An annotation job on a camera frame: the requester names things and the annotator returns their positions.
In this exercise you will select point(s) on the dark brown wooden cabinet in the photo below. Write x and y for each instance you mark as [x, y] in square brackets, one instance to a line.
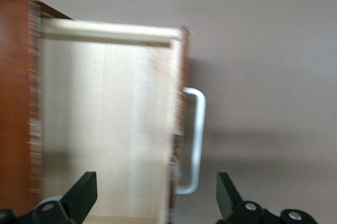
[15, 90]

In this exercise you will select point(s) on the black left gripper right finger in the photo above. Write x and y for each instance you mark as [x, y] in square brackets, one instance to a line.
[229, 200]

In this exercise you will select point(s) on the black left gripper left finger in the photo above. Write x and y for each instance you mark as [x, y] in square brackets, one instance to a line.
[79, 197]

